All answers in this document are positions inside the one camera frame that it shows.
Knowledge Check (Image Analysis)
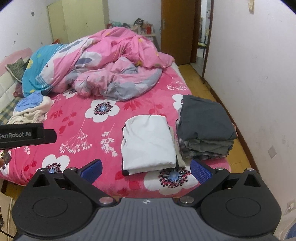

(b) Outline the white shirt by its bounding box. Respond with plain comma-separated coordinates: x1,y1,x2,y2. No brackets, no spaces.
120,114,178,175

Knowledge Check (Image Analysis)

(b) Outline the folded grey clothes stack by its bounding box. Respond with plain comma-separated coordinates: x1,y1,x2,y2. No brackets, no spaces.
176,95,237,160

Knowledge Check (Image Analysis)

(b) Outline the left hand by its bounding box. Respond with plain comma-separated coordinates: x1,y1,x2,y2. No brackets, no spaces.
0,158,5,168

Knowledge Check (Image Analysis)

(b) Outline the green plaid pillow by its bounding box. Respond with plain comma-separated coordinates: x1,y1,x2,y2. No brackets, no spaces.
0,97,21,125

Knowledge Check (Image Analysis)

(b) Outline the dark printed card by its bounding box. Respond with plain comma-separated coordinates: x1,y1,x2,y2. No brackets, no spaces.
1,150,11,165

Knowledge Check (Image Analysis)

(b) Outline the cream sweater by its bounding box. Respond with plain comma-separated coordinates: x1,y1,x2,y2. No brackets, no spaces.
8,96,53,125

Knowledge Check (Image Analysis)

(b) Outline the folded black garment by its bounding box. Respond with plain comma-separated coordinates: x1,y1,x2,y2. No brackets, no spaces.
120,123,180,176

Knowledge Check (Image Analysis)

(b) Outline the blue garment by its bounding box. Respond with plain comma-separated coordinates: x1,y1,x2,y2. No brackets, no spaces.
14,91,44,113

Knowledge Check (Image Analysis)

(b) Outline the maroon garment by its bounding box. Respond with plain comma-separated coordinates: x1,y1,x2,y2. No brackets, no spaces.
13,82,24,98

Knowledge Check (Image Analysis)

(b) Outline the pink floral bed sheet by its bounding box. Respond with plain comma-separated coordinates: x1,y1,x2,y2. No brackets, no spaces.
0,62,232,197

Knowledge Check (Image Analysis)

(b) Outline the cream padded headboard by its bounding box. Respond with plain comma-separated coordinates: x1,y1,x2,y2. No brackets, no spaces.
0,53,30,111

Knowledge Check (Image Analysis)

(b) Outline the dark green cushion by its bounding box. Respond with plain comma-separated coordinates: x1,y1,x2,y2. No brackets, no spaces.
5,58,30,82

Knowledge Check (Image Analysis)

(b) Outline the pink grey blue duvet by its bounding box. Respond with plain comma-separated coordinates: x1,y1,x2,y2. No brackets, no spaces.
22,27,175,101

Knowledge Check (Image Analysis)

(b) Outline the pale green wardrobe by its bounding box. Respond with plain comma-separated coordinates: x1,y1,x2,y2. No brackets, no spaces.
47,0,109,44

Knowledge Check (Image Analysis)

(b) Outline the chair in hallway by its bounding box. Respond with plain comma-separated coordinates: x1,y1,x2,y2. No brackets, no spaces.
198,29,209,58

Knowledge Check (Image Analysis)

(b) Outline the cluttered bedside table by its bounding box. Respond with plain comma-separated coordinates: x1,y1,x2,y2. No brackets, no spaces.
106,18,160,51

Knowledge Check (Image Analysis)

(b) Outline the brown wooden door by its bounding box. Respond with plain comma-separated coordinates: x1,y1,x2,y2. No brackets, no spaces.
161,0,201,65

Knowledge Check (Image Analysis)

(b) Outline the white wall socket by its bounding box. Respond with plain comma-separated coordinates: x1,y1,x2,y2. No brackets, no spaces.
268,146,277,159

